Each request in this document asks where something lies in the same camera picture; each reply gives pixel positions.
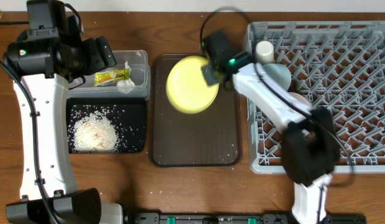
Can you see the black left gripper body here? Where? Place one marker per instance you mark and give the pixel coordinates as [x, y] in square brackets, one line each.
[102, 52]

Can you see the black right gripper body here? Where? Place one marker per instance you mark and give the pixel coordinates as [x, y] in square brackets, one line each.
[210, 70]

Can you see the green snack wrapper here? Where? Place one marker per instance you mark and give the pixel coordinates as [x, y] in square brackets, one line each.
[111, 76]

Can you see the yellow plate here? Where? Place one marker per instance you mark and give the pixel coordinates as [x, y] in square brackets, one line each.
[186, 87]

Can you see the white tissue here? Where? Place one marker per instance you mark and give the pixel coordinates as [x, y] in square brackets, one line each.
[126, 85]

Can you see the cream plastic cup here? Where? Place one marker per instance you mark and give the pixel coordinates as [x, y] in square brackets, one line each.
[264, 52]

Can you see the light blue bowl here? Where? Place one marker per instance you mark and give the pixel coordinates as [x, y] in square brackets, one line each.
[279, 73]

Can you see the white pink bowl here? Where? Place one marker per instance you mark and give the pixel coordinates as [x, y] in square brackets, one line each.
[301, 98]

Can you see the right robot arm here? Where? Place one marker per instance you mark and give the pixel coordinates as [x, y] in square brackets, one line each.
[309, 147]

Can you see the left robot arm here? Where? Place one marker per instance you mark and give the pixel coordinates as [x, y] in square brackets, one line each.
[42, 63]

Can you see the grey dishwasher rack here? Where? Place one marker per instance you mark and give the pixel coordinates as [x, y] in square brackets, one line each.
[339, 65]

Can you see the clear plastic bin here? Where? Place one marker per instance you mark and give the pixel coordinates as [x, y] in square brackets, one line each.
[140, 75]

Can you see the brown serving tray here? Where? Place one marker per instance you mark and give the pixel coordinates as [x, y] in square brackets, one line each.
[209, 138]

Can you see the black tray bin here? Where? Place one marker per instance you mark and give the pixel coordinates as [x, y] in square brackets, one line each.
[127, 114]

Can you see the pile of rice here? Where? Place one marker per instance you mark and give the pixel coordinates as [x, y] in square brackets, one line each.
[95, 133]

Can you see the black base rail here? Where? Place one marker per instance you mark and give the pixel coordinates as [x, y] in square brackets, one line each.
[155, 218]

